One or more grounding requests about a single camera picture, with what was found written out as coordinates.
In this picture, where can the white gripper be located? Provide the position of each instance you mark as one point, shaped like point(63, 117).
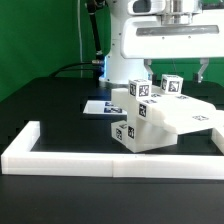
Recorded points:
point(163, 29)

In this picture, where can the white chair back frame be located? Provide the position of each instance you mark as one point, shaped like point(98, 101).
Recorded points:
point(179, 114)

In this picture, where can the white chair seat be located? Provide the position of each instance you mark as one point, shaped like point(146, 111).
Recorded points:
point(143, 136)

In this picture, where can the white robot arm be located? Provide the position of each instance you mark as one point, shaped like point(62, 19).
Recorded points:
point(118, 70)

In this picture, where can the white sheet with markers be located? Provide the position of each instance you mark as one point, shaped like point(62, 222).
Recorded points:
point(102, 108)

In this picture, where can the white U-shaped fence frame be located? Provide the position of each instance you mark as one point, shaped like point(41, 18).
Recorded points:
point(19, 159)

